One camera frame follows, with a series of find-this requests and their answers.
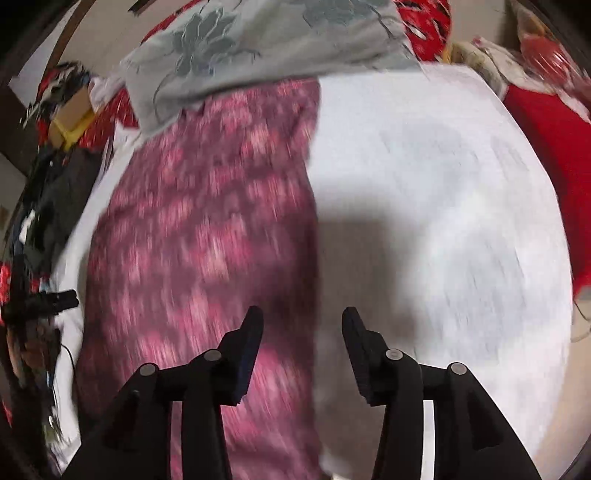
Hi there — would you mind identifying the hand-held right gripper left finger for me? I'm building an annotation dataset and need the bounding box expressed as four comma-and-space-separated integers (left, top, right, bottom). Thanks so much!
62, 305, 265, 480

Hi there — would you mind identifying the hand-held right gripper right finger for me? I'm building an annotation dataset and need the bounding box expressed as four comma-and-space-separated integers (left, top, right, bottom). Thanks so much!
342, 306, 542, 480

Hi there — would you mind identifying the pink patterned garment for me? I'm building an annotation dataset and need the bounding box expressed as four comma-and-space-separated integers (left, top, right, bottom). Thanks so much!
74, 78, 324, 480

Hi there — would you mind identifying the dark clothes pile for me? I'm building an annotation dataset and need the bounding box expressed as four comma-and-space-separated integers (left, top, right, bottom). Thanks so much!
9, 143, 105, 278

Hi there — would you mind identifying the white bed sheet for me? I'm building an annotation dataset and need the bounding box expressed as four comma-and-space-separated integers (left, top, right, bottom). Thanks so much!
48, 62, 575, 480

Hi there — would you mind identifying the cardboard box with yellow tape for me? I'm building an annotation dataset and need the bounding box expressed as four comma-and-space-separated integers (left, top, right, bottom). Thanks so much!
46, 85, 100, 151

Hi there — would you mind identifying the red patterned blanket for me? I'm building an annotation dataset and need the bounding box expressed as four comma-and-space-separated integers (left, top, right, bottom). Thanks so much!
37, 0, 591, 296

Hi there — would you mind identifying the grey floral cloth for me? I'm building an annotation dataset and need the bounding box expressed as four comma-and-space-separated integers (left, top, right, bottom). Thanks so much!
119, 0, 423, 139

